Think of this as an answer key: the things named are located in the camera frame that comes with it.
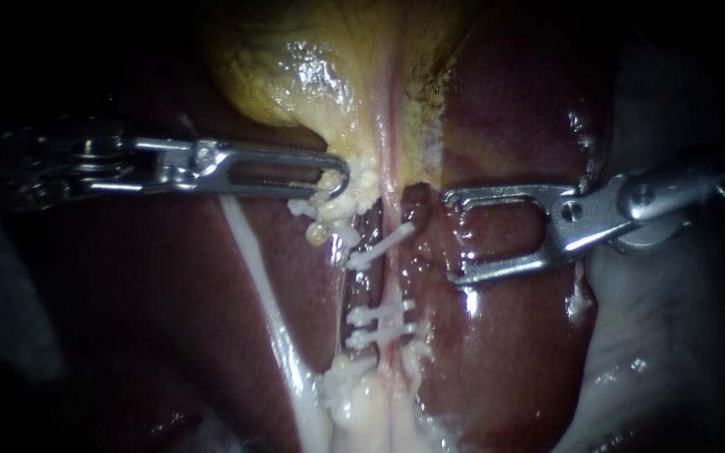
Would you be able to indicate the left arm instrument jaw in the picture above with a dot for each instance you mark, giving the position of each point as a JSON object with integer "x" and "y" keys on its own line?
{"x": 255, "y": 189}

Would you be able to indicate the left arm instrument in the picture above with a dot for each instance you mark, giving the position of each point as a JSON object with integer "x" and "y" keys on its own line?
{"x": 98, "y": 157}

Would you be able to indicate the dark red liver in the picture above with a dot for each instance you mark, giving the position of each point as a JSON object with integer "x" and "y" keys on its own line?
{"x": 513, "y": 352}

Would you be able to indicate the right arm instrument jaw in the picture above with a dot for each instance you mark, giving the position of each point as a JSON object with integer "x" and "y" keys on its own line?
{"x": 567, "y": 207}
{"x": 513, "y": 267}

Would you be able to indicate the gallbladder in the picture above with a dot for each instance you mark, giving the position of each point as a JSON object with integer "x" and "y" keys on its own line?
{"x": 312, "y": 75}

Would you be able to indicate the thin tube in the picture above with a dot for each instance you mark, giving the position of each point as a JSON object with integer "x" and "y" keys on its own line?
{"x": 390, "y": 151}

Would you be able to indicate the right arm instrument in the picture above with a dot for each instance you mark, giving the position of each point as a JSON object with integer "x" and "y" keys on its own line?
{"x": 664, "y": 195}

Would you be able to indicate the white clip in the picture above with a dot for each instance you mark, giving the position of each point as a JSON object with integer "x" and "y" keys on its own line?
{"x": 380, "y": 246}
{"x": 378, "y": 312}
{"x": 378, "y": 335}

